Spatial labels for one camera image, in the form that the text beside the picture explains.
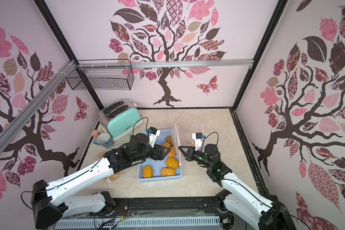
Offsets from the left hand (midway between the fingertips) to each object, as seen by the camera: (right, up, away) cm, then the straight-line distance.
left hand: (164, 151), depth 72 cm
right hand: (+7, +1, +1) cm, 8 cm away
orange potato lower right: (-10, -14, +10) cm, 20 cm away
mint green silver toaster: (-32, +18, +20) cm, 41 cm away
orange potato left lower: (+3, -10, +13) cm, 17 cm away
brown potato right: (+1, +3, +24) cm, 24 cm away
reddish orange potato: (0, 0, +20) cm, 20 cm away
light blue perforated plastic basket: (-4, -14, +13) cm, 19 cm away
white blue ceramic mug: (-43, +3, +23) cm, 48 cm away
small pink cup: (-48, +7, +20) cm, 52 cm away
